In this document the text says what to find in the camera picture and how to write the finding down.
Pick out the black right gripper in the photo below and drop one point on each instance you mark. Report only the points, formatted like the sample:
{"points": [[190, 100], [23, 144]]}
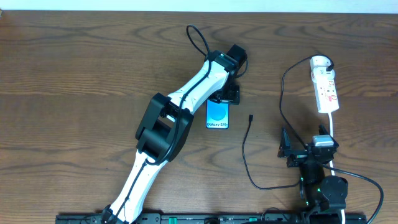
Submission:
{"points": [[301, 157]]}

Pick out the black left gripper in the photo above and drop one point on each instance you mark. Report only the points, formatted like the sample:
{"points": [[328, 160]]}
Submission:
{"points": [[230, 94]]}

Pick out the blue Galaxy smartphone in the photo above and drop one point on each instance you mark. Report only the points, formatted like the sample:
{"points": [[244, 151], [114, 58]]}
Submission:
{"points": [[217, 115]]}

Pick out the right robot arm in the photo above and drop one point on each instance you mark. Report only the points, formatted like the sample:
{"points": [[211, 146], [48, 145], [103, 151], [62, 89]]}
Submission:
{"points": [[325, 195]]}

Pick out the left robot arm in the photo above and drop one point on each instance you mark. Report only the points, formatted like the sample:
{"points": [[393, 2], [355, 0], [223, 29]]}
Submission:
{"points": [[165, 125]]}

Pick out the white power strip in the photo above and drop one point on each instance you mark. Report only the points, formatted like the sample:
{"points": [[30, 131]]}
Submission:
{"points": [[325, 90]]}

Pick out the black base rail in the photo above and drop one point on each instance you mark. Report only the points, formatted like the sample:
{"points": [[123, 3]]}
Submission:
{"points": [[156, 218]]}

